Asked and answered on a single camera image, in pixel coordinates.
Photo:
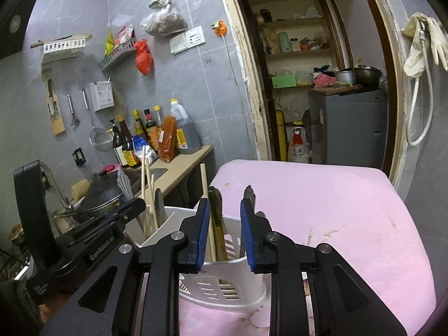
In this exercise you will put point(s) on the white plastic utensil caddy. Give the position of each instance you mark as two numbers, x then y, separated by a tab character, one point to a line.
229	285

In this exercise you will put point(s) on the black wok with lid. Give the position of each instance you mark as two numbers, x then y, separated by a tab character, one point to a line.
103	193

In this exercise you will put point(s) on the wooden cutting board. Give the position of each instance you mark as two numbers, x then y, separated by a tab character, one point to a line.
55	115

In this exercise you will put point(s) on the white rubber gloves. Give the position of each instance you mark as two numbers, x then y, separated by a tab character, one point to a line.
427	36

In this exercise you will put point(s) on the wall socket plate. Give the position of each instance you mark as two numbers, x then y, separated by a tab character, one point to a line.
187	40

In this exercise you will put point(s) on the white wall basket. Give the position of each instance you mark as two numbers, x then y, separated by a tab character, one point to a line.
62	48

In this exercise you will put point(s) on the pink floral table cloth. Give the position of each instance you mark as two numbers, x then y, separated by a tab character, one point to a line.
356	210

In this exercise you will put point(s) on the steel table knife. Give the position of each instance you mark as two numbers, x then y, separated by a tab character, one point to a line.
248	194

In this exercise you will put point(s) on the steel pot on cabinet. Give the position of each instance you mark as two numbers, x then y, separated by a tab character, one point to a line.
346	77

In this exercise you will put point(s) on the wire strainer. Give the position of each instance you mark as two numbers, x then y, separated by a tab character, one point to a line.
100	138

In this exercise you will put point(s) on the white wall box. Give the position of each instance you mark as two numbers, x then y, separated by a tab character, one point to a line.
101	95

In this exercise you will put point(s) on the steel faucet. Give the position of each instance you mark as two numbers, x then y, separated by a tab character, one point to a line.
64	200

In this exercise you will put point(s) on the large oil jug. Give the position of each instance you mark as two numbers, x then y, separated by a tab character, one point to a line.
187	139

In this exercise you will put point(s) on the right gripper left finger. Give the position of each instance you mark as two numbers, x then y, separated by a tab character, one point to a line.
136	289

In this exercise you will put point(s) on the wooden chopstick long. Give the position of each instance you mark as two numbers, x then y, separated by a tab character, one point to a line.
143	184

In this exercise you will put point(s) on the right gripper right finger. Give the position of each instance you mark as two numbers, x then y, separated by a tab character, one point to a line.
313	289

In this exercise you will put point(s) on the wall shelf rack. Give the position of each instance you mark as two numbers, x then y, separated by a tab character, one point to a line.
120	53

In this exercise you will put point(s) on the brass handled spoon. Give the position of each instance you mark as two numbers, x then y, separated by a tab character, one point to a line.
216	204

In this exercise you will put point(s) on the green box on shelf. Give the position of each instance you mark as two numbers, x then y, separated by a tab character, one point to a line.
284	81

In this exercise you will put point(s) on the blue white seasoning bag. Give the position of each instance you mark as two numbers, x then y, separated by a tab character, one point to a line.
138	141

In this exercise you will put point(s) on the wooden chopstick single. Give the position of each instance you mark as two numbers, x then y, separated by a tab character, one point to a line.
211	248

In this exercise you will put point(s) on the clear bag of goods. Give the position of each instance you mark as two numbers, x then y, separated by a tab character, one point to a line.
164	20

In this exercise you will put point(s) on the red plastic bag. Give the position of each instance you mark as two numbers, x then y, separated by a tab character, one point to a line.
143	60

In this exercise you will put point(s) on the dark soy sauce bottle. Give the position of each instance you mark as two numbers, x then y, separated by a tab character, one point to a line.
117	145

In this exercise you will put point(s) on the grey cabinet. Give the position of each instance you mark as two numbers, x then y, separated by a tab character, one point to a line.
348	129

